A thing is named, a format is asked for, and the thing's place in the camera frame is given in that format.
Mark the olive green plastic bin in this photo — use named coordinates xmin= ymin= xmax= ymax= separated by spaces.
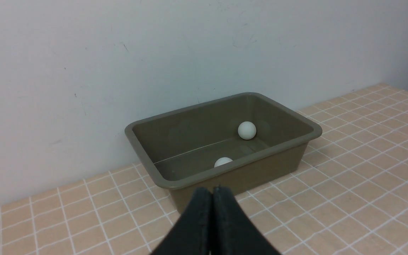
xmin=125 ymin=92 xmax=323 ymax=213

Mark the white ball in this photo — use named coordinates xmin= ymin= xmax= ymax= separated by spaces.
xmin=214 ymin=157 xmax=233 ymax=168
xmin=237 ymin=121 xmax=256 ymax=140

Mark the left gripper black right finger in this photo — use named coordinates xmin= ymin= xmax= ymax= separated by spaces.
xmin=211 ymin=186 xmax=281 ymax=255

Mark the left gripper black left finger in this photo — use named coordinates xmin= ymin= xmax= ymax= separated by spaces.
xmin=151 ymin=187 xmax=213 ymax=255

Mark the checkered orange tablecloth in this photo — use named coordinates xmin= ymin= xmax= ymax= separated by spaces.
xmin=0 ymin=84 xmax=408 ymax=255

